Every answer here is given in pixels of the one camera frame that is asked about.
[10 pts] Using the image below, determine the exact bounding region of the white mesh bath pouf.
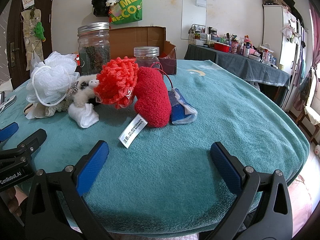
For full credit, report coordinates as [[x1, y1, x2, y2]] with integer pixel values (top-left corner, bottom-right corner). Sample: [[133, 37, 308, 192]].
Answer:
[[26, 51, 80, 107]]

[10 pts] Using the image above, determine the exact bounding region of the white sock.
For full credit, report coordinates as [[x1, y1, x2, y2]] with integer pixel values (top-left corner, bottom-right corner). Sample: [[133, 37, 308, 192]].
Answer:
[[68, 103, 99, 128]]

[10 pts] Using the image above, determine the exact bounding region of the white plush sheep toy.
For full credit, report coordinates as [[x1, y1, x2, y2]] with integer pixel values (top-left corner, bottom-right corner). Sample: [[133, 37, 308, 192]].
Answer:
[[72, 74, 99, 107]]

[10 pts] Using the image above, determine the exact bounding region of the red knitted net ball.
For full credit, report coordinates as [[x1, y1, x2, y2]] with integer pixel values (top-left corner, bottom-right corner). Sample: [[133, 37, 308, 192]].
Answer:
[[93, 56, 139, 109]]

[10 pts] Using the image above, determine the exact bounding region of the blue white fabric pouch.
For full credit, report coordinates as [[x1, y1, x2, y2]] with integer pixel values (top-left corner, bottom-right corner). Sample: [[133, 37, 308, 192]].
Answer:
[[168, 88, 198, 125]]

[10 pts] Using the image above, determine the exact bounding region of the teal table blanket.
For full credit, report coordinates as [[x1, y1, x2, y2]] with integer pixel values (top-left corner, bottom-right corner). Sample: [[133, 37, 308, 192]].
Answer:
[[1, 60, 310, 237]]

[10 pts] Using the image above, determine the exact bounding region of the green plush toy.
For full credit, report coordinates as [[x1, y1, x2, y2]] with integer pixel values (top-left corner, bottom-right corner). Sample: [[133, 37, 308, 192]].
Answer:
[[34, 22, 46, 42]]

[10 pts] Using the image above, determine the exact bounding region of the large glass tea jar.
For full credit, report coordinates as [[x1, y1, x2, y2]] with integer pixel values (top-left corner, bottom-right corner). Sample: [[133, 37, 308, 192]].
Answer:
[[78, 22, 111, 75]]

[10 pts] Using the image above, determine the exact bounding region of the dark cloth side table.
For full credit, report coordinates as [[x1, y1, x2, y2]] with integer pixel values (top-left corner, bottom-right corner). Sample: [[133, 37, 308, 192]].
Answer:
[[184, 44, 290, 89]]

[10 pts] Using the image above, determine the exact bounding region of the dark wooden door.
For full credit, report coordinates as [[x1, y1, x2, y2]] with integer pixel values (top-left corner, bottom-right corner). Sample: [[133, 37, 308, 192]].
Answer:
[[7, 0, 53, 89]]

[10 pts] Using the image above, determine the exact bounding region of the cardboard box red lining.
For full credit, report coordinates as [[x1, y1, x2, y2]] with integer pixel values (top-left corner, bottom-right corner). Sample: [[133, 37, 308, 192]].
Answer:
[[109, 27, 177, 75]]

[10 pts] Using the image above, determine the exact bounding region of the small glass capsule jar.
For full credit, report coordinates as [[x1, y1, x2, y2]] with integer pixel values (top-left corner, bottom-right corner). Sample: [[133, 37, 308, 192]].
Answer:
[[133, 46, 160, 68]]

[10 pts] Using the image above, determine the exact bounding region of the small white plush on bag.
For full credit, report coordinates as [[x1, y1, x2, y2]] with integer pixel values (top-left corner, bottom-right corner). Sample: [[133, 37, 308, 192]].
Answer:
[[106, 0, 119, 7]]

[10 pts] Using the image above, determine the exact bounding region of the red basin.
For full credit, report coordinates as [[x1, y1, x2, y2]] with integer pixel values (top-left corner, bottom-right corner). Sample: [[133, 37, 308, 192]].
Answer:
[[214, 42, 230, 53]]

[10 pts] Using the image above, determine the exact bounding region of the green tote bag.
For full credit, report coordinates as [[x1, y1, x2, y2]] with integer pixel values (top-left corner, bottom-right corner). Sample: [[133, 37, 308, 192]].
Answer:
[[109, 0, 143, 25]]

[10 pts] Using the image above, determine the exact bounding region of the white wardrobe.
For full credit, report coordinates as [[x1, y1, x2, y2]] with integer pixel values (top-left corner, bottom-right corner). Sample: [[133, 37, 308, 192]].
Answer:
[[263, 5, 304, 74]]

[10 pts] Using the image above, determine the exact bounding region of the pink curtain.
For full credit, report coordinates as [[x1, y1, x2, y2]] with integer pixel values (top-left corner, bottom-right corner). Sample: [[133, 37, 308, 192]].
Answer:
[[310, 3, 320, 68]]

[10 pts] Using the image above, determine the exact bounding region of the black backpack on wall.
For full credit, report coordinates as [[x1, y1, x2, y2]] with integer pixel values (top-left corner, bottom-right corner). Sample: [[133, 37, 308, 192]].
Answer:
[[91, 0, 110, 17]]

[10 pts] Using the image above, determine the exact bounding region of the wall mirror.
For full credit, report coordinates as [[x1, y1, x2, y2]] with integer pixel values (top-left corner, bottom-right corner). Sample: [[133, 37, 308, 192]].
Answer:
[[181, 0, 207, 40]]

